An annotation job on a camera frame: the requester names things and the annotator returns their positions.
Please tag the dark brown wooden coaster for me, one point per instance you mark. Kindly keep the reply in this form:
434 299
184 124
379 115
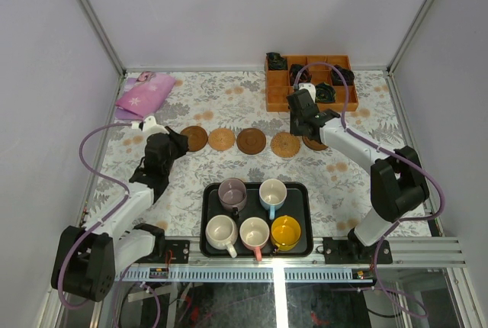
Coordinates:
251 141
197 137
313 145

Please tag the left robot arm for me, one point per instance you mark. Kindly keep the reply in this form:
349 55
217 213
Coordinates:
113 221

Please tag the orange compartment organizer box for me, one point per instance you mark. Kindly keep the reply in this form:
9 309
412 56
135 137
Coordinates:
278 85

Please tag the cream white mug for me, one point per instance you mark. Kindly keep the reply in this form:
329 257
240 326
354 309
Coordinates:
222 233

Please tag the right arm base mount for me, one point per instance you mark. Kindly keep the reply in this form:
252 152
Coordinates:
345 252

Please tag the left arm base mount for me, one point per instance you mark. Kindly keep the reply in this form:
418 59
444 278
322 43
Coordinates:
169 252

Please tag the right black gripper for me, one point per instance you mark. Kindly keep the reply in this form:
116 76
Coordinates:
293 130

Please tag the pink mug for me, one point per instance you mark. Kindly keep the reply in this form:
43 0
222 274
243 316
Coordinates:
254 233

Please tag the rolled dark sock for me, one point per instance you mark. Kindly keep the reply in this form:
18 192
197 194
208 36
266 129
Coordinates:
325 94
338 72
276 62
297 71

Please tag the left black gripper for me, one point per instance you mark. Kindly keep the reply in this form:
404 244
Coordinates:
177 141

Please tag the yellow mug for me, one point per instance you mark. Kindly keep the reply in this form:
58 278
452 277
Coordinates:
285 233

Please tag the pink folded cloth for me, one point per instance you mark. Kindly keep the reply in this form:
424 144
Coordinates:
146 95

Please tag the purple mug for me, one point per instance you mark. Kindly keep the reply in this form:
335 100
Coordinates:
232 194

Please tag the blue mug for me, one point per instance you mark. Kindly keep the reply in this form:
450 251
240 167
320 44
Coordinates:
272 195

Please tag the woven rattan coaster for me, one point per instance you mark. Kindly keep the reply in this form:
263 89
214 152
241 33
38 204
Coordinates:
285 145
221 139

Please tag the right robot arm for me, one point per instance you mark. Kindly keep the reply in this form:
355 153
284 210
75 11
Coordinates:
398 184

